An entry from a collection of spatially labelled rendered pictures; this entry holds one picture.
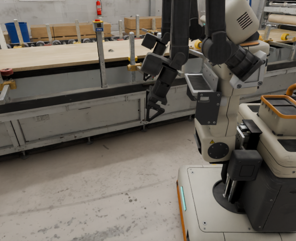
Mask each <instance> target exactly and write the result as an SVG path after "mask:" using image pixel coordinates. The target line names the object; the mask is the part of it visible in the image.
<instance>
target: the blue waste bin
mask: <svg viewBox="0 0 296 241"><path fill-rule="evenodd" d="M18 23H19V27H20V30H21V34H22V37H23V42H24V43H29V42H30V37H29V33H28V30H29V25H28V26H27V22H18ZM5 26H6V29H7V32H8V34H9V37H10V40H11V43H12V44H14V43H20V41H19V38H18V34H17V31H16V28H15V24H14V22H10V23H5ZM27 27H28V28H27Z"/></svg>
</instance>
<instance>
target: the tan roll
mask: <svg viewBox="0 0 296 241"><path fill-rule="evenodd" d="M265 18H266V19H268V21H269V22H275V23H283V24H290V25H296V16H291V15H280V14H271V15H270V16H269V17H268V16H266V17H265Z"/></svg>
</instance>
